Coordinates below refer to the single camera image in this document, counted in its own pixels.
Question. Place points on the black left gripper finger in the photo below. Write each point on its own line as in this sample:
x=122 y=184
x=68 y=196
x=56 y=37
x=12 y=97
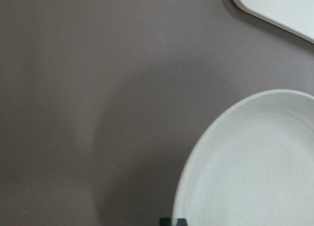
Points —
x=167 y=221

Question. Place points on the round beige plate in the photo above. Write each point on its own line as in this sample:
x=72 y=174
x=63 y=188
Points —
x=253 y=166

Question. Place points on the beige rectangular tray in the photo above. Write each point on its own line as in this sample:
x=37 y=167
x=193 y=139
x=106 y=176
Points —
x=295 y=16

